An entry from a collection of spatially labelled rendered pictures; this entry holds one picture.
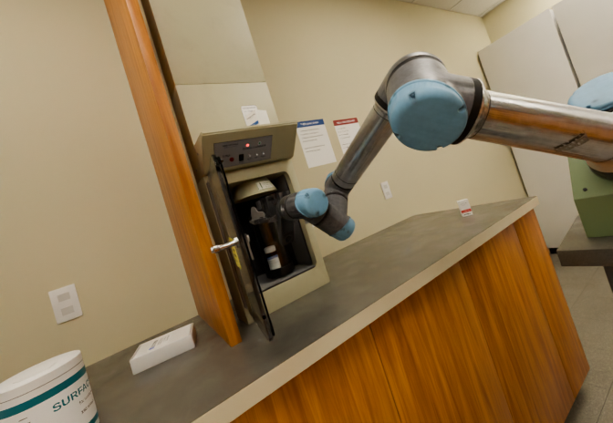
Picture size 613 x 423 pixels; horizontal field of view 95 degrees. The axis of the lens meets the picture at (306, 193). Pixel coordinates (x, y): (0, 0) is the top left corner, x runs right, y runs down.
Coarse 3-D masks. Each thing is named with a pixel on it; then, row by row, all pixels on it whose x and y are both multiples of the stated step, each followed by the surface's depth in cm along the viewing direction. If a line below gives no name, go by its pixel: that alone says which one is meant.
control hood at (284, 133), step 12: (204, 132) 77; (216, 132) 79; (228, 132) 81; (240, 132) 83; (252, 132) 86; (264, 132) 88; (276, 132) 91; (288, 132) 94; (204, 144) 79; (276, 144) 94; (288, 144) 96; (204, 156) 81; (276, 156) 96; (288, 156) 99; (204, 168) 83; (228, 168) 88; (240, 168) 92
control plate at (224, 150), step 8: (264, 136) 89; (272, 136) 91; (216, 144) 81; (224, 144) 82; (232, 144) 84; (240, 144) 85; (256, 144) 89; (264, 144) 90; (216, 152) 82; (224, 152) 84; (232, 152) 85; (240, 152) 87; (248, 152) 89; (256, 152) 90; (224, 160) 85; (248, 160) 90; (256, 160) 92
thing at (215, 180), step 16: (208, 176) 77; (224, 192) 56; (224, 208) 62; (224, 224) 72; (240, 240) 56; (240, 256) 60; (240, 272) 70; (256, 288) 56; (256, 304) 58; (256, 320) 66; (272, 336) 56
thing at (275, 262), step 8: (256, 224) 96; (264, 224) 96; (272, 224) 96; (256, 232) 97; (264, 232) 96; (272, 232) 96; (264, 240) 96; (272, 240) 96; (264, 248) 96; (272, 248) 95; (280, 248) 96; (264, 256) 97; (272, 256) 95; (280, 256) 96; (288, 256) 99; (272, 264) 96; (280, 264) 96
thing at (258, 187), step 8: (240, 184) 98; (248, 184) 97; (256, 184) 97; (264, 184) 98; (272, 184) 102; (232, 192) 101; (240, 192) 96; (248, 192) 95; (256, 192) 95; (264, 192) 111; (272, 192) 110; (240, 200) 108; (248, 200) 111
